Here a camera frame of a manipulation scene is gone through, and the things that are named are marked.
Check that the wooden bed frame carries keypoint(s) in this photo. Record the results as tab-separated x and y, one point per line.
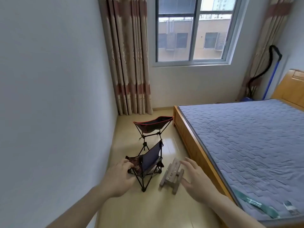
289	87

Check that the person's right hand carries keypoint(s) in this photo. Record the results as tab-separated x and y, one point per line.
204	187

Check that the small green white tag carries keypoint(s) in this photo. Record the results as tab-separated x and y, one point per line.
291	208

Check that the floral folding chair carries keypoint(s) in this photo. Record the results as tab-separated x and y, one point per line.
152	156

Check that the person's left hand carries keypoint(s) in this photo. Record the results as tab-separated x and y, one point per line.
118	179

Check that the beige patterned curtain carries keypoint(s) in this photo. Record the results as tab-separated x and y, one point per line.
128	56
268	35

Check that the small wooden stool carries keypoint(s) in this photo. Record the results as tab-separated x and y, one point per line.
172	174

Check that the sliding glass window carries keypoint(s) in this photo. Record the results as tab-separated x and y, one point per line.
178	28

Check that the black red-trimmed camp chair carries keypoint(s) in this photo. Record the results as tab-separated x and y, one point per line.
147	127

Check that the person's left forearm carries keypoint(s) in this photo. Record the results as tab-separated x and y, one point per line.
80	211

